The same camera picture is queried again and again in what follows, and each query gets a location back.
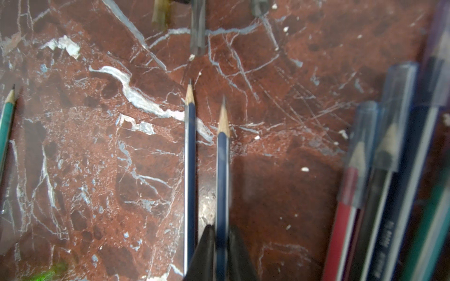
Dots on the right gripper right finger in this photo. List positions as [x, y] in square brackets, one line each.
[240, 265]

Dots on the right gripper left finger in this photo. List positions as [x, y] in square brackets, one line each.
[202, 263]

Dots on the dark blue pencil thin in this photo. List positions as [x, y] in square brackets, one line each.
[189, 180]

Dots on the green pencil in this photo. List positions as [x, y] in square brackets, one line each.
[6, 121]

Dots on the clear pencil cap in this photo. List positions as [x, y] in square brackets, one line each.
[198, 27]

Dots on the red capped pencil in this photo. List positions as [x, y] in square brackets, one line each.
[352, 189]

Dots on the teal capped pencil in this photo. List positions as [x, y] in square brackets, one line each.
[432, 231]

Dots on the black capped pencil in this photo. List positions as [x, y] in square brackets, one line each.
[395, 107]

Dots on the blue capped pencil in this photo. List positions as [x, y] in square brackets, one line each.
[431, 95]

